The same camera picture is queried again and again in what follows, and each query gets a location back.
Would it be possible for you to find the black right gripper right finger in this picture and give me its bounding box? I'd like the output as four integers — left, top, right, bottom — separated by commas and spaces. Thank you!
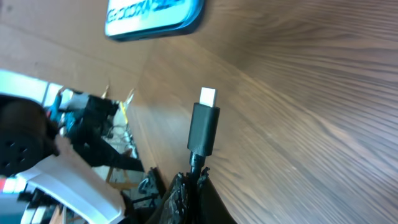
196, 167, 237, 224

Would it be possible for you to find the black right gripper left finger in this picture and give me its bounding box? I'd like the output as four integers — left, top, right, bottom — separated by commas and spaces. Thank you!
152, 172, 194, 224

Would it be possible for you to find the black USB charging cable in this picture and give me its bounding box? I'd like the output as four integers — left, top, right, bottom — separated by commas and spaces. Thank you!
186, 86, 221, 183

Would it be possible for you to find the blue Galaxy smartphone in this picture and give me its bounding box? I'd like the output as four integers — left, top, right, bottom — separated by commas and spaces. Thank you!
104, 0, 207, 42

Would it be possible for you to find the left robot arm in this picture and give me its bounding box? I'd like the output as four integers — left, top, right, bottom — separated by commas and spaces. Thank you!
1, 95, 126, 223

